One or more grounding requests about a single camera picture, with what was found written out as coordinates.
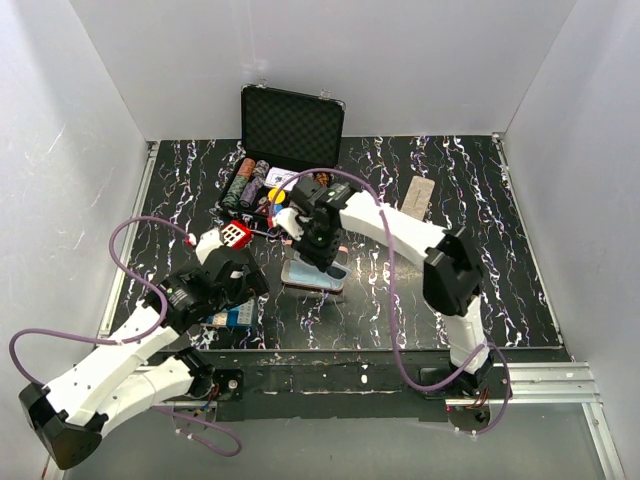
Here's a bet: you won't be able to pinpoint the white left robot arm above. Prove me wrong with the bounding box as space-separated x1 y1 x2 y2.
19 246 268 470

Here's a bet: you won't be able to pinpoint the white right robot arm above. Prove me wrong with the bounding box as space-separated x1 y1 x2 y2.
275 177 494 398

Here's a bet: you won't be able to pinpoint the black poker chip case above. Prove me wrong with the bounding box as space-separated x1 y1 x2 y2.
217 84 346 225

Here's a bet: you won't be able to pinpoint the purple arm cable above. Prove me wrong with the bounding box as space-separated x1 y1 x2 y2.
8 215 244 457
268 168 514 435

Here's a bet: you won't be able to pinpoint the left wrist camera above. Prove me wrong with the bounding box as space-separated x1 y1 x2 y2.
195 228 224 265

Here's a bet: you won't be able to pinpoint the blue grey brick block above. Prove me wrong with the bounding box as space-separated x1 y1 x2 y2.
200 300 257 329

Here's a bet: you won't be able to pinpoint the pink glasses case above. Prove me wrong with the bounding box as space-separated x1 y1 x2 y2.
281 241 351 294

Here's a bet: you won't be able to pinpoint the yellow dealer button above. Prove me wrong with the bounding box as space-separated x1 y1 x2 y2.
267 188 286 204

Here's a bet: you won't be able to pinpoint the grey glasses case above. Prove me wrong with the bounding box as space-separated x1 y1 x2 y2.
400 176 435 221

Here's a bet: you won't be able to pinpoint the white card deck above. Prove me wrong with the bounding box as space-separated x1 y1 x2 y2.
264 167 296 188

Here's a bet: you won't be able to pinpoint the aluminium front rail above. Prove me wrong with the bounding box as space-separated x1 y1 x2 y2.
44 362 626 480

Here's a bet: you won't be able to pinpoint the white frame sunglasses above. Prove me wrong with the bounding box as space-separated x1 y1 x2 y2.
326 264 350 280

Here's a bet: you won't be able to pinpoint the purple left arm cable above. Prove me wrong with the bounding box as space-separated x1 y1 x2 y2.
8 215 244 457

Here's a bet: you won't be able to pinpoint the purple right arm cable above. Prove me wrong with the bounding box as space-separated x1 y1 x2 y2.
268 168 514 435

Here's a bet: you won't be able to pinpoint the red yellow toy bus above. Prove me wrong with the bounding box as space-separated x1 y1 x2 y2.
221 220 253 250

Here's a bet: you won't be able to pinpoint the light blue cloth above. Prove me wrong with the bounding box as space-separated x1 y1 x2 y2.
289 261 332 289

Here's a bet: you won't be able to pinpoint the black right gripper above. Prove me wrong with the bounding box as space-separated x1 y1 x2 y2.
290 221 340 274

